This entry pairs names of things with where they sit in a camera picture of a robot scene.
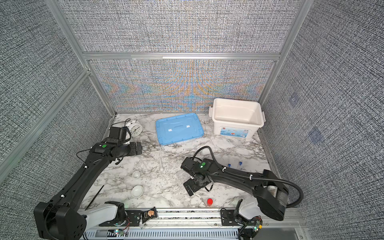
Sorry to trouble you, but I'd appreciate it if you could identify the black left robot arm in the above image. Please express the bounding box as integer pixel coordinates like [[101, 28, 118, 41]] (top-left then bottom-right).
[[34, 142, 143, 240]]

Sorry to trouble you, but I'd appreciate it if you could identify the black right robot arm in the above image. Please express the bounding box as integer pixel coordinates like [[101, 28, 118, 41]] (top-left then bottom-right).
[[181, 158, 289, 221]]

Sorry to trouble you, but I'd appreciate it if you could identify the white alarm clock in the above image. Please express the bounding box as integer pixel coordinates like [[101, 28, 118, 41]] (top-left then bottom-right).
[[125, 120, 143, 138]]

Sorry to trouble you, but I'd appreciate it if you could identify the red capped vial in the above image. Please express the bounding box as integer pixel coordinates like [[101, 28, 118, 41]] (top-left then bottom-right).
[[207, 198, 213, 207]]

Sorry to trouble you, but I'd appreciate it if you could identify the small white ceramic dish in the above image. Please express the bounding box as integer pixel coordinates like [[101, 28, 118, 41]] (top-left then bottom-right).
[[132, 171, 141, 179]]

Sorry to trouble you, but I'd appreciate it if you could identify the small circuit board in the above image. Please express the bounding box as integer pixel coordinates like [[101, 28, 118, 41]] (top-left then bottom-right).
[[142, 207, 158, 224]]

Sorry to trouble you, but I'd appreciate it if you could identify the blue plastic bin lid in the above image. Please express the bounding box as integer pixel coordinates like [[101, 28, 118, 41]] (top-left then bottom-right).
[[156, 113, 204, 146]]

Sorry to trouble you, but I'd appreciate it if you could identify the white plastic storage bin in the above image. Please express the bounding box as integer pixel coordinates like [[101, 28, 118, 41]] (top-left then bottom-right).
[[209, 98, 266, 141]]

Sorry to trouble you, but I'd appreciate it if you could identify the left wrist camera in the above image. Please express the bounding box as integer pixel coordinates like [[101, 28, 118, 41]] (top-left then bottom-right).
[[105, 127, 132, 145]]

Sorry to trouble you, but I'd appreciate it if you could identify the aluminium front rail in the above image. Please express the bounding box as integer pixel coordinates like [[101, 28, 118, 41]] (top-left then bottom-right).
[[53, 207, 310, 240]]

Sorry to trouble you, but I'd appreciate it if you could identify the black corrugated cable right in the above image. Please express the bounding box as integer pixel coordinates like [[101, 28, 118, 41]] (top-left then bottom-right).
[[191, 146, 304, 208]]

